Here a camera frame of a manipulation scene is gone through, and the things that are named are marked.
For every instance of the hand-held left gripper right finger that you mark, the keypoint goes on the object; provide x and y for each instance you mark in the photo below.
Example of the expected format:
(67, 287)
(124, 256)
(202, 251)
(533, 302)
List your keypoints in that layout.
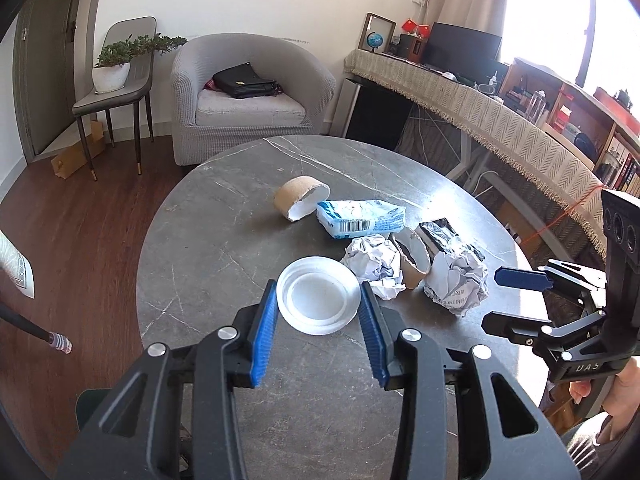
(372, 335)

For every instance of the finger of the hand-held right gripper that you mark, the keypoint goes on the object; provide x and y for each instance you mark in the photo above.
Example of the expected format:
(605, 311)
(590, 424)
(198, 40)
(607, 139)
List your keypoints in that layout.
(510, 327)
(520, 278)

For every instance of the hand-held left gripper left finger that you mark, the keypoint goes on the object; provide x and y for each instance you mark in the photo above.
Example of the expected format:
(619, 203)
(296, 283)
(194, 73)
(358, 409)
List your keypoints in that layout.
(265, 335)

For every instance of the white paper ball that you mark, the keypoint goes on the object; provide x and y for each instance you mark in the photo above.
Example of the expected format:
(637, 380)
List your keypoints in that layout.
(457, 280)
(370, 260)

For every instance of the white plastic lid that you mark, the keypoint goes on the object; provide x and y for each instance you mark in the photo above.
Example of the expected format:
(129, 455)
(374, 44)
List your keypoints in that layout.
(320, 295)

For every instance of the blue tissue packet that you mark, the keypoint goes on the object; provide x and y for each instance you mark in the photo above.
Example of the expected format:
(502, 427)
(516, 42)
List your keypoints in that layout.
(360, 217)

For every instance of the person's right forearm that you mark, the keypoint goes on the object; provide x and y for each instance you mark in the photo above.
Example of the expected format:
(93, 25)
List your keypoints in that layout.
(600, 447)

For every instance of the person's right hand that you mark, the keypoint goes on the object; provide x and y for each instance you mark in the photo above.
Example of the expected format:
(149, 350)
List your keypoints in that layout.
(625, 385)

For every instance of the torn brown paper cup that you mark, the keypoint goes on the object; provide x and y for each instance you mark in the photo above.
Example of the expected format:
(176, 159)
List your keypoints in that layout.
(415, 260)

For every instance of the black foil wrapper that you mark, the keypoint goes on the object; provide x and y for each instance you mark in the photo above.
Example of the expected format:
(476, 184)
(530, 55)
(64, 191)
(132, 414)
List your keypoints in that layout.
(440, 232)

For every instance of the wooden bookshelf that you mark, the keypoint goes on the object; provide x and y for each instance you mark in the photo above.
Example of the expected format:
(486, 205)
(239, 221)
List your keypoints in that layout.
(565, 105)

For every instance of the desk with beige tablecloth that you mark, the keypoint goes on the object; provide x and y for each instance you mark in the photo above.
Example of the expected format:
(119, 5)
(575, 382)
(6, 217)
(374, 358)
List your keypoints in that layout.
(480, 105)

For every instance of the black cabinet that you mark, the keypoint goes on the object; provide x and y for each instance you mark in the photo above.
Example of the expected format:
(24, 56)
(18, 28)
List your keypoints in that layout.
(380, 120)

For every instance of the grey armchair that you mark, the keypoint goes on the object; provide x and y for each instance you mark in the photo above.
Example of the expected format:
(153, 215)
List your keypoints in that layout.
(250, 110)

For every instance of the black furniture leg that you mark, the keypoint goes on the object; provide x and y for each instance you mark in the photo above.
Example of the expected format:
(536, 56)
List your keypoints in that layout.
(30, 327)

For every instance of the black monitor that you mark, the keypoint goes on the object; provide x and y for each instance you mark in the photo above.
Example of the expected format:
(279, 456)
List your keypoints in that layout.
(460, 50)

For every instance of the black handbag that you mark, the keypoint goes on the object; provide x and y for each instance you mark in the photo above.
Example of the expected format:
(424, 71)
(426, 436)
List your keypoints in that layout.
(240, 82)

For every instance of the wooden speaker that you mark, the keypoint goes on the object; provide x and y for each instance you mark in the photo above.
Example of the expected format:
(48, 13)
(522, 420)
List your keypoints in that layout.
(412, 47)

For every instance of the pink cloth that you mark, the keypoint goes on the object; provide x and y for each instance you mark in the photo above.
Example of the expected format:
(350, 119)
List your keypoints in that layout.
(210, 86)

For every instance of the white patterned cloth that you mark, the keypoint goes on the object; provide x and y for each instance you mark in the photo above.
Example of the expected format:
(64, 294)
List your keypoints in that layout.
(15, 265)

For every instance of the cardboard box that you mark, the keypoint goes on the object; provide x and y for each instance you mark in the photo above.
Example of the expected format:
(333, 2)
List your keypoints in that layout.
(70, 160)

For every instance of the small red flag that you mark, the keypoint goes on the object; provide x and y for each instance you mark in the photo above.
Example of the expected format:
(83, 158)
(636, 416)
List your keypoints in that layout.
(424, 30)
(410, 25)

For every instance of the small blue globe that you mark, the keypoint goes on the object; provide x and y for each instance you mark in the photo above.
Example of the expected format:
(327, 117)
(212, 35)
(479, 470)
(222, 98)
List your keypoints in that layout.
(374, 40)

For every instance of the grey dining chair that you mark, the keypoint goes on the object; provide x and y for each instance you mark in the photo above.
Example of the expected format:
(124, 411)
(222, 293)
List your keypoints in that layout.
(100, 102)

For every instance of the potted plant in white pot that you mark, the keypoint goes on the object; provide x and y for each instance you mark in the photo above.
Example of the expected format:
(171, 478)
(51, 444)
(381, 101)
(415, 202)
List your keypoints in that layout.
(110, 77)

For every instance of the grey door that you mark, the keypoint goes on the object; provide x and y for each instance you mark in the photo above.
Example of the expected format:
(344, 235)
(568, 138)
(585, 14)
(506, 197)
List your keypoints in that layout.
(45, 85)

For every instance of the white desk frame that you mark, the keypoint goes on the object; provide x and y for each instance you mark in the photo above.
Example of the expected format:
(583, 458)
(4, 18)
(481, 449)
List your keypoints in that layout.
(467, 155)

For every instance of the wooden picture frame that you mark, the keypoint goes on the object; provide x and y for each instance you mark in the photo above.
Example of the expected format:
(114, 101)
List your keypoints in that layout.
(386, 24)

